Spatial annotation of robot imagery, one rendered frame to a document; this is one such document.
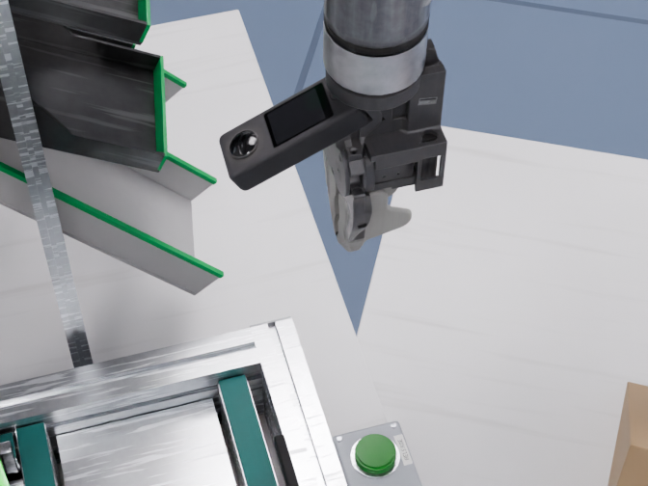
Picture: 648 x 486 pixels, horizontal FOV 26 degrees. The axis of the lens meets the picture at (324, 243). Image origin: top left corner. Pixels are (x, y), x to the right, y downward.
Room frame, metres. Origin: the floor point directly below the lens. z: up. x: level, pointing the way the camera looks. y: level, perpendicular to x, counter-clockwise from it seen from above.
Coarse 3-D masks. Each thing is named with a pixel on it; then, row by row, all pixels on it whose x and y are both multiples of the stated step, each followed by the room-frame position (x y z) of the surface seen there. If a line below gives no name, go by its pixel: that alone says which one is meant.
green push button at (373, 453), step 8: (360, 440) 0.69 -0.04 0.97; (368, 440) 0.69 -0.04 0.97; (376, 440) 0.69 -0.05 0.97; (384, 440) 0.69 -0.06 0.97; (360, 448) 0.68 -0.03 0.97; (368, 448) 0.68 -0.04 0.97; (376, 448) 0.68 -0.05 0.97; (384, 448) 0.68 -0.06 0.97; (392, 448) 0.68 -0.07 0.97; (360, 456) 0.67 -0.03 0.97; (368, 456) 0.67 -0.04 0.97; (376, 456) 0.67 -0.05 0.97; (384, 456) 0.67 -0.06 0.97; (392, 456) 0.67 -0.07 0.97; (360, 464) 0.67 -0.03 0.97; (368, 464) 0.67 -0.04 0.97; (376, 464) 0.67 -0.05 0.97; (384, 464) 0.67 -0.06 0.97; (392, 464) 0.67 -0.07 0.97; (368, 472) 0.66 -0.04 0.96; (376, 472) 0.66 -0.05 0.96
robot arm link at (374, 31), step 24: (336, 0) 0.72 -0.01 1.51; (360, 0) 0.71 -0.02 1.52; (384, 0) 0.71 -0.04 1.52; (408, 0) 0.71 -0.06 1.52; (336, 24) 0.72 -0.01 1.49; (360, 24) 0.71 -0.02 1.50; (384, 24) 0.71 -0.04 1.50; (408, 24) 0.71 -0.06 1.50; (360, 48) 0.71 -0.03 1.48; (384, 48) 0.71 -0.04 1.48; (408, 48) 0.71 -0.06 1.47
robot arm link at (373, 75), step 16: (336, 48) 0.72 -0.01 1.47; (416, 48) 0.72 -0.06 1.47; (336, 64) 0.72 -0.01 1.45; (352, 64) 0.71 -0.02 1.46; (368, 64) 0.71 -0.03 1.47; (384, 64) 0.71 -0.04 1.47; (400, 64) 0.71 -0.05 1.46; (416, 64) 0.72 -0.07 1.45; (336, 80) 0.72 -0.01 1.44; (352, 80) 0.71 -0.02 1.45; (368, 80) 0.71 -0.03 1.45; (384, 80) 0.71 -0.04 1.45; (400, 80) 0.71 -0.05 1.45; (416, 80) 0.72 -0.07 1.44
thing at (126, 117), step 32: (32, 32) 0.96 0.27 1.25; (64, 32) 0.97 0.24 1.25; (32, 64) 0.93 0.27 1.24; (64, 64) 0.95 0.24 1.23; (96, 64) 0.96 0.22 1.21; (128, 64) 0.97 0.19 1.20; (160, 64) 0.97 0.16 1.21; (0, 96) 0.84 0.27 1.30; (32, 96) 0.84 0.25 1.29; (64, 96) 0.90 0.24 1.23; (96, 96) 0.92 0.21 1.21; (128, 96) 0.93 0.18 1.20; (160, 96) 0.93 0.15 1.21; (0, 128) 0.83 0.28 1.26; (64, 128) 0.84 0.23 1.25; (96, 128) 0.88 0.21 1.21; (128, 128) 0.89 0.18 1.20; (160, 128) 0.89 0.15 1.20; (128, 160) 0.85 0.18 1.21; (160, 160) 0.85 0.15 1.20
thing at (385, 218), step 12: (372, 192) 0.72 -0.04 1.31; (384, 192) 0.72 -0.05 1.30; (372, 204) 0.72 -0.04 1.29; (384, 204) 0.72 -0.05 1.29; (372, 216) 0.72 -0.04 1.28; (384, 216) 0.72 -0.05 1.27; (396, 216) 0.73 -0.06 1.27; (408, 216) 0.73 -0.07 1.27; (372, 228) 0.72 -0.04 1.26; (384, 228) 0.73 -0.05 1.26; (396, 228) 0.73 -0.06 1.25; (360, 240) 0.71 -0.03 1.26
